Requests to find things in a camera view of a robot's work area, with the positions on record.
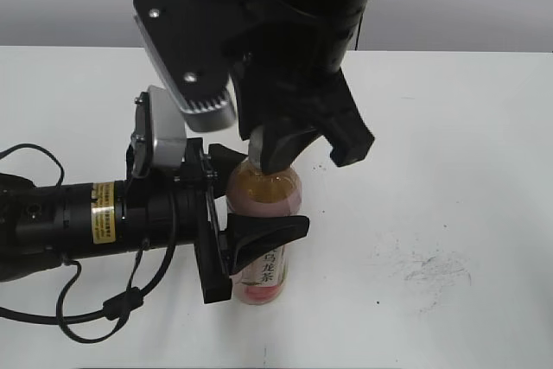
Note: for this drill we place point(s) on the peach oolong tea bottle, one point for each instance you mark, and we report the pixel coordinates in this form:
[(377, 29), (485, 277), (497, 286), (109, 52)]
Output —
[(252, 193)]

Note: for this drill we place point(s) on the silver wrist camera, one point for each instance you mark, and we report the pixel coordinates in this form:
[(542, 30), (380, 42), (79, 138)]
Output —
[(158, 141), (193, 45)]

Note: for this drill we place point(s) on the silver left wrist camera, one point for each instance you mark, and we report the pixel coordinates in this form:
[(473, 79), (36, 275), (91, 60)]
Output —
[(158, 141)]

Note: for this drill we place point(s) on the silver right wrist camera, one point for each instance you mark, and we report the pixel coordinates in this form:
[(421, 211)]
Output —
[(193, 45)]

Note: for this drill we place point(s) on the grey plastic bottle cap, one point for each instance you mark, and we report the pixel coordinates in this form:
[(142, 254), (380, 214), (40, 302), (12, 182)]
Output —
[(255, 147)]

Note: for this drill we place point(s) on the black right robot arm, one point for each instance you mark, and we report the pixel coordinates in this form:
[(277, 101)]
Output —
[(289, 82)]

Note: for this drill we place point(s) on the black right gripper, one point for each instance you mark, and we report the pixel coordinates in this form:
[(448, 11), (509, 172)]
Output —
[(290, 81)]

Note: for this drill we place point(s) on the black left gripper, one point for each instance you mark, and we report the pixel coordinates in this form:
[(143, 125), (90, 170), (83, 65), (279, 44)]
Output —
[(203, 177)]

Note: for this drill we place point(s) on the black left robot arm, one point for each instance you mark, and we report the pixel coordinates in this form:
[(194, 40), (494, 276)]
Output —
[(42, 227)]

